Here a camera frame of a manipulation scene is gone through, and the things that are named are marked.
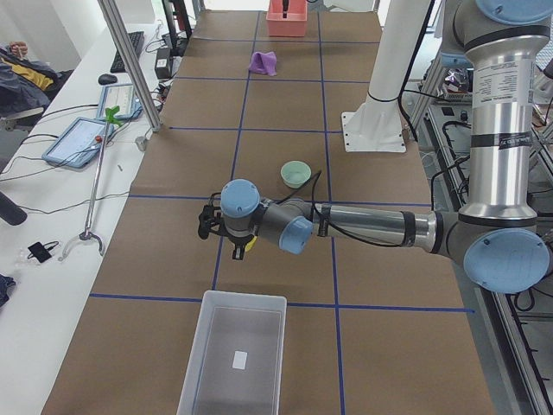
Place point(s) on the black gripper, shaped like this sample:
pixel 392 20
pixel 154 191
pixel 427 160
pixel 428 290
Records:
pixel 237 242

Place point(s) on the yellow plastic cup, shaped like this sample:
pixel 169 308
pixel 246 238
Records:
pixel 250 245

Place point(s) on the purple cloth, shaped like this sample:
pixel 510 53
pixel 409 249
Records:
pixel 263 63

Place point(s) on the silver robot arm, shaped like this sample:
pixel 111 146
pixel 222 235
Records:
pixel 493 236

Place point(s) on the mint green bowl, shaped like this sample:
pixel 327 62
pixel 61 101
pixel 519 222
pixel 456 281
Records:
pixel 295 173

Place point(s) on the white label sticker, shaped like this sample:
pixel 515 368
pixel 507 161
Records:
pixel 239 360

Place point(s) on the clear plastic bin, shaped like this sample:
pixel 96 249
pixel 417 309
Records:
pixel 230 321

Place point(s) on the reacher grabber tool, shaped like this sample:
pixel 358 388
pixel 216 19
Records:
pixel 87 235

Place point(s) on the near blue teach pendant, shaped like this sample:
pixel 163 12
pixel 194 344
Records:
pixel 78 144

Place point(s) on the blue teach pendant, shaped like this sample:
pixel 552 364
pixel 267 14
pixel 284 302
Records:
pixel 121 95
pixel 78 144

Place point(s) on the far blue teach pendant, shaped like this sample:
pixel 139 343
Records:
pixel 121 95

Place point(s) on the small black card device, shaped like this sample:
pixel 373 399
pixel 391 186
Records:
pixel 39 252

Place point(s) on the black power adapter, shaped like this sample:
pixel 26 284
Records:
pixel 164 63

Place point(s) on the black computer mouse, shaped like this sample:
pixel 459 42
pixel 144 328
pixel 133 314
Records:
pixel 107 79

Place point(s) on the pink plastic bin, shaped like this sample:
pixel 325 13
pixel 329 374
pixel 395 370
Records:
pixel 287 18

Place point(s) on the seated person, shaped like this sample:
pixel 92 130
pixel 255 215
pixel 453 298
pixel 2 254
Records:
pixel 26 84

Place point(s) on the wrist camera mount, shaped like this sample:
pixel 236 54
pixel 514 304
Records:
pixel 209 218

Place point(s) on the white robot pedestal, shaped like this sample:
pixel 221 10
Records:
pixel 376 125

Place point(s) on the aluminium frame post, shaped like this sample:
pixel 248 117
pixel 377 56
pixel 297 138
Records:
pixel 115 24

